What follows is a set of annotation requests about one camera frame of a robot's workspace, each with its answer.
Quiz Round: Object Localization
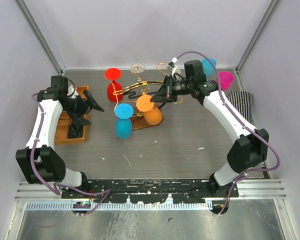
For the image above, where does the light blue wine glass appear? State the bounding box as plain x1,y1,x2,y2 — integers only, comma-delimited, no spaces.
201,58,217,77

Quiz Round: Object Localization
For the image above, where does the gold wire wine glass rack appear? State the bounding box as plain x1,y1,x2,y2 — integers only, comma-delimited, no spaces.
112,62,186,131

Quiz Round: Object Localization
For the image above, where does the magenta wine glass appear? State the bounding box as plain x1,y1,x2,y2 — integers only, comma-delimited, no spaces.
216,71,235,91

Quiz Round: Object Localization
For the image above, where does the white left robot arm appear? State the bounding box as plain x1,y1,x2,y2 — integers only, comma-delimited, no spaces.
15,75,104,198

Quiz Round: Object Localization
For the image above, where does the aluminium frame rail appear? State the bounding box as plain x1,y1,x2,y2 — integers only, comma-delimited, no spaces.
15,178,287,215

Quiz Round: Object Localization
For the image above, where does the orange wine glass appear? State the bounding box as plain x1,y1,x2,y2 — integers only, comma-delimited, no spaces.
136,94,163,126

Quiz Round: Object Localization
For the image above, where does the red wine glass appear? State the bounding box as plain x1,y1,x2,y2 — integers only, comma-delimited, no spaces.
104,67,123,103

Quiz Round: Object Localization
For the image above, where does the clear wine glass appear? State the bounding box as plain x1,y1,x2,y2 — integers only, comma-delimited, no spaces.
130,62,146,82

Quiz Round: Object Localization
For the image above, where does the black coiled item in tray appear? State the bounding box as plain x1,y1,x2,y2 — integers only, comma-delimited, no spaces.
67,124,84,139

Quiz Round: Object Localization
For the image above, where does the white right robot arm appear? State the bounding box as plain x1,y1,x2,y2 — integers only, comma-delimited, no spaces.
151,58,269,197

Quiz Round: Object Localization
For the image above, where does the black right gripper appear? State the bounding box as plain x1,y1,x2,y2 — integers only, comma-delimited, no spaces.
150,74,194,103

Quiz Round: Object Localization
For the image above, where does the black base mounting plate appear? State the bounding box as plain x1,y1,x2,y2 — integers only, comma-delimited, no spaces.
59,178,241,205

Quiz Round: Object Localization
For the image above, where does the blue wine glass front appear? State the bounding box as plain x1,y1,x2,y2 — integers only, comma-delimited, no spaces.
114,103,134,139

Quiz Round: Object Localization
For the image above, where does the striped cloth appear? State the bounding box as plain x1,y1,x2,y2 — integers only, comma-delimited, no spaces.
227,91,254,125

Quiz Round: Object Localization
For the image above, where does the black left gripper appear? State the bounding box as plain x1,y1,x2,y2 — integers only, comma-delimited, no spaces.
64,89,104,127

